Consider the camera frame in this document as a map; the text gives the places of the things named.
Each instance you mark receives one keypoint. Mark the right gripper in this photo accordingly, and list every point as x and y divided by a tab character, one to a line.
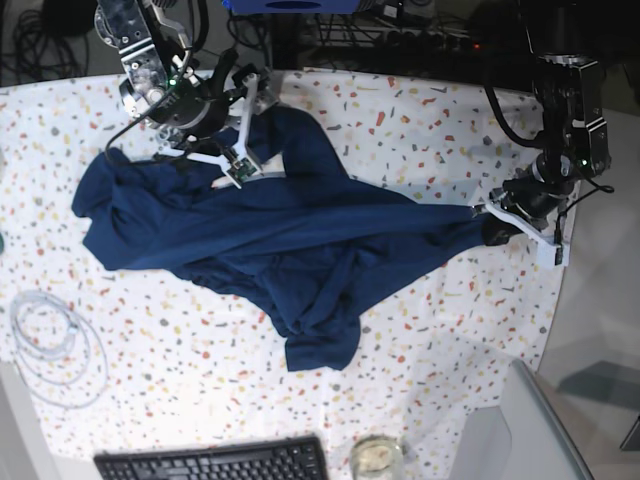
190	110

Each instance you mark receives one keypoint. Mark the clear glass jar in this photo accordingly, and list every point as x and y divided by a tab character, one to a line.
377	457

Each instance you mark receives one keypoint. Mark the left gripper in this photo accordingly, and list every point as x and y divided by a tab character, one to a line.
529	195

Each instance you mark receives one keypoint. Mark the blue box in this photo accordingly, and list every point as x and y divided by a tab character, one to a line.
248	7

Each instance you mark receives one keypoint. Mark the black computer keyboard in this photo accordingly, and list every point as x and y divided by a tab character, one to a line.
294	458

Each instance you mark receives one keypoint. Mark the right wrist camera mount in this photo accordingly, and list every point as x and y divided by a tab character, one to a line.
229	148

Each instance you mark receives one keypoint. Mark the terrazzo pattern table cloth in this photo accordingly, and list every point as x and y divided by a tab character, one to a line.
143	360

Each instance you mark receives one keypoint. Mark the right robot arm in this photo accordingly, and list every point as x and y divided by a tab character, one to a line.
157	54

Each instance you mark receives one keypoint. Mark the dark blue t-shirt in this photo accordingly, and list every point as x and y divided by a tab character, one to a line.
313	248

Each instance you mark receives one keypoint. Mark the black wire rack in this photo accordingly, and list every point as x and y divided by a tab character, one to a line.
369	29

